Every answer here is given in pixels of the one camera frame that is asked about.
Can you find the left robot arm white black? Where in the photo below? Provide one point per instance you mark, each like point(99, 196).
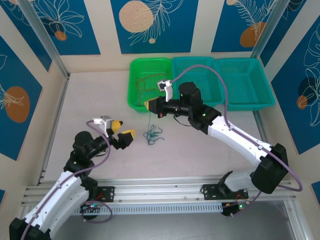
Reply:
point(62, 190)

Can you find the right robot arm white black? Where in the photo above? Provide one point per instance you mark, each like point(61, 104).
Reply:
point(237, 140)

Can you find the teal plastic basket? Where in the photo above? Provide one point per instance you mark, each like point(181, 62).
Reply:
point(243, 85)
point(207, 82)

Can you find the bright green plastic basket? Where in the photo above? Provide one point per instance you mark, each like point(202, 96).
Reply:
point(147, 65)

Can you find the small controller circuit board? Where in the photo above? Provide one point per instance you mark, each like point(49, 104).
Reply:
point(233, 208)
point(91, 207)

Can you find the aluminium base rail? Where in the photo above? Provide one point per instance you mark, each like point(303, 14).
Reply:
point(162, 188)

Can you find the aluminium frame post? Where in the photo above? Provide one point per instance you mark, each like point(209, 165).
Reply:
point(268, 27)
point(47, 42)

